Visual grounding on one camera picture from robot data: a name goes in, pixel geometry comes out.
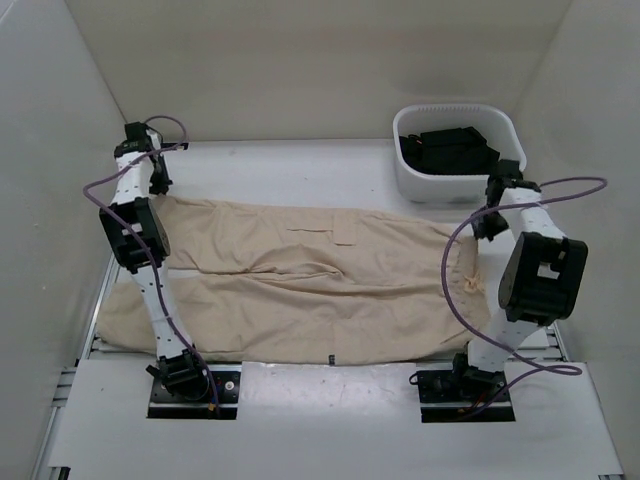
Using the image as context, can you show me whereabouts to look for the beige trousers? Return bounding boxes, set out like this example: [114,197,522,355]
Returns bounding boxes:
[94,195,491,366]

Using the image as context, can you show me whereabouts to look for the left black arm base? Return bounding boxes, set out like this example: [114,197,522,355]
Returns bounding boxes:
[147,363,242,420]

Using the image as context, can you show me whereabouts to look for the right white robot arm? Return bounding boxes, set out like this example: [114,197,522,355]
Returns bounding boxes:
[449,160,588,400]

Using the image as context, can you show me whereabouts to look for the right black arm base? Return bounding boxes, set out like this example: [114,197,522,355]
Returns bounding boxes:
[409,370,516,424]

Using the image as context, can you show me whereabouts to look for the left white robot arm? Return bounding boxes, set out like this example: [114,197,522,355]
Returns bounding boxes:
[99,122,210,401]

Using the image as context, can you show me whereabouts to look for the folded black trousers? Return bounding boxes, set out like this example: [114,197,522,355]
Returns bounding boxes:
[399,126,500,176]

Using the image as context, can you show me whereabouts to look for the white plastic basket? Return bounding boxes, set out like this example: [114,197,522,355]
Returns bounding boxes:
[392,104,527,204]

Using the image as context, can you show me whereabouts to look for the white front cover board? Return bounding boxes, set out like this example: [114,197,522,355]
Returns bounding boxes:
[49,360,623,479]

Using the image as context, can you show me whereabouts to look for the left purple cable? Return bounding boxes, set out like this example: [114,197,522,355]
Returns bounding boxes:
[82,114,224,416]

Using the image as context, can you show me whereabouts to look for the purple cable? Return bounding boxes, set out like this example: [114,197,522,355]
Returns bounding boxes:
[439,175,610,416]
[82,114,224,416]

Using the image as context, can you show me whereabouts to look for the aluminium table frame rail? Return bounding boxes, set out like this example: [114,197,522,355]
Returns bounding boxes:
[29,142,566,480]

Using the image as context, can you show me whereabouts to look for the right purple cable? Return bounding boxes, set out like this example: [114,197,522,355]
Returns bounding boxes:
[439,175,610,416]

